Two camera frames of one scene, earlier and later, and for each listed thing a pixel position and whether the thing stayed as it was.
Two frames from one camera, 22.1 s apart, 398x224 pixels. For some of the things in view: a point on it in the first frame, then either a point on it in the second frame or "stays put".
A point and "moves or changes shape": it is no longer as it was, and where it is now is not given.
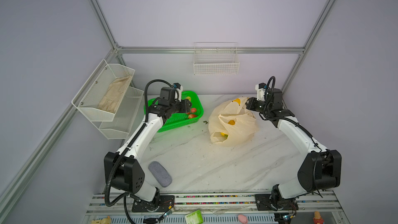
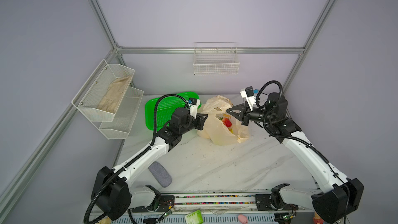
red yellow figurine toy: [317, 218] stays put
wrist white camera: [260, 93] to [249, 93]
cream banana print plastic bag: [231, 123] moves or changes shape
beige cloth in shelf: [111, 99] stays put
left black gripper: [184, 106] to [200, 121]
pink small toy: [243, 219] stays put
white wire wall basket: [216, 58] stays put
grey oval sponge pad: [163, 177] stays put
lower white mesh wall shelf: [124, 116] stays put
